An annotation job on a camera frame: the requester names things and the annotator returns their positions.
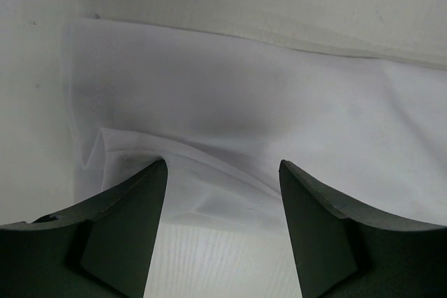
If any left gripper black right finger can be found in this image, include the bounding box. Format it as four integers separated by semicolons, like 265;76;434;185
279;161;446;297

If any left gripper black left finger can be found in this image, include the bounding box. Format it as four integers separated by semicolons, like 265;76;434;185
1;159;168;297

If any white t shirt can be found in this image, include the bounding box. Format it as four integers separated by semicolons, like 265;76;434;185
61;19;446;234

